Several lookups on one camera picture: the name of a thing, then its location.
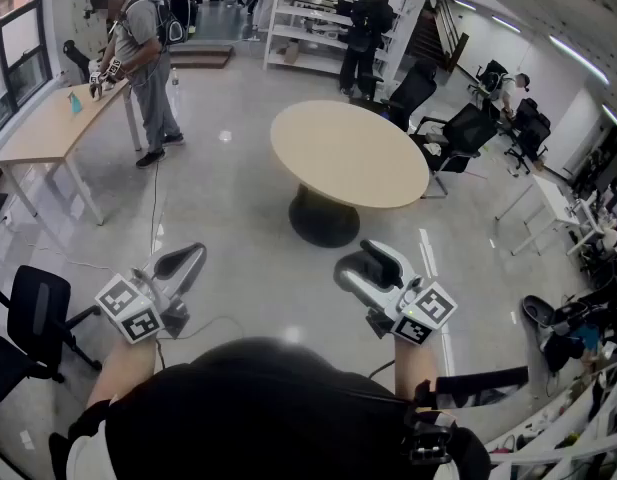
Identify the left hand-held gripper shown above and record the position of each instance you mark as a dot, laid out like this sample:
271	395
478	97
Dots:
125	308

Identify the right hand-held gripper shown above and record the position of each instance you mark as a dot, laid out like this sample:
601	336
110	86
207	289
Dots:
428	308

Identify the black oblong case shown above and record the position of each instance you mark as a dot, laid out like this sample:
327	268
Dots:
370	275

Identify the person's right forearm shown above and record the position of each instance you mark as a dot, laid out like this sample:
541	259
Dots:
413	368

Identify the person's left forearm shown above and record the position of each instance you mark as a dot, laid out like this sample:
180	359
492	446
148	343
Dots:
123	368

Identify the white cloth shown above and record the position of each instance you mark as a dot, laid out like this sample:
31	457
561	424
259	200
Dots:
433	149

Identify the person's black and white clothing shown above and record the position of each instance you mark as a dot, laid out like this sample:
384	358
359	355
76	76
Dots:
213	418

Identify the black oval base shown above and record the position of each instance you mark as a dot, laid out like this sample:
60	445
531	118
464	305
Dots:
535	310

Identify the black mesh visitor chair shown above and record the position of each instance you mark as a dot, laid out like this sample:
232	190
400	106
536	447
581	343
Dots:
468	128

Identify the rectangular wooden white-legged table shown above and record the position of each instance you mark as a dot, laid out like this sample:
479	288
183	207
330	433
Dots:
48	133

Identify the black high-back office chair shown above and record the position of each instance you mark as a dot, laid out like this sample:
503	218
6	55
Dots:
413	90

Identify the teal spray bottle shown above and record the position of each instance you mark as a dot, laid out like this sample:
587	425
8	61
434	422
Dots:
75	104

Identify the wooden step platform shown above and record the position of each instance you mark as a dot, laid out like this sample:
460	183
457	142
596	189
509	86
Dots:
200	55

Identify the white shelving unit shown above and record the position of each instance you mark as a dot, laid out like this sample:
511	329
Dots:
303	62

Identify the cardboard box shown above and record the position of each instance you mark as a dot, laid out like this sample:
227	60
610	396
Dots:
291	53

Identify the white storage rack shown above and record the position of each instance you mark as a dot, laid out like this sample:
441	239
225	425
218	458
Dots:
548	454

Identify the dark staircase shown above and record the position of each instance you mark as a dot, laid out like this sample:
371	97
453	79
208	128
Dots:
433	33

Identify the black framed window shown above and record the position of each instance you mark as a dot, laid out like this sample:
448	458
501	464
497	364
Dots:
18	43

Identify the ceiling strip light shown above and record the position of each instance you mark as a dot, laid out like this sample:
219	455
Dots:
578	58
507	24
615	119
464	4

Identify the round beige pedestal table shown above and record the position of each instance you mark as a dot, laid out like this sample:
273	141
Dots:
348	153

